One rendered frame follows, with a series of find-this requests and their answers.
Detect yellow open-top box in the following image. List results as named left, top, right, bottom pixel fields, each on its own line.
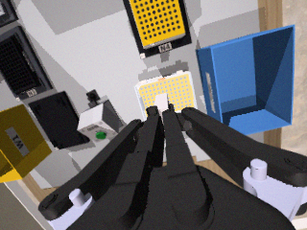
left=0, top=104, right=52, bottom=183

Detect blue open-top bin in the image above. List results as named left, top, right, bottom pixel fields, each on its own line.
left=196, top=24, right=295, bottom=135

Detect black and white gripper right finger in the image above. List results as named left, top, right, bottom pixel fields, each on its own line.
left=160, top=93, right=307, bottom=227

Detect black multi-well plate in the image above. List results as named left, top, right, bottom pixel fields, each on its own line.
left=0, top=35, right=41, bottom=95

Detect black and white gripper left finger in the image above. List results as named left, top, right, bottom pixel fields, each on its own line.
left=38, top=94, right=165, bottom=230

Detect grey bench mat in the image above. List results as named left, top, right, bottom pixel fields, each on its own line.
left=0, top=0, right=260, bottom=189

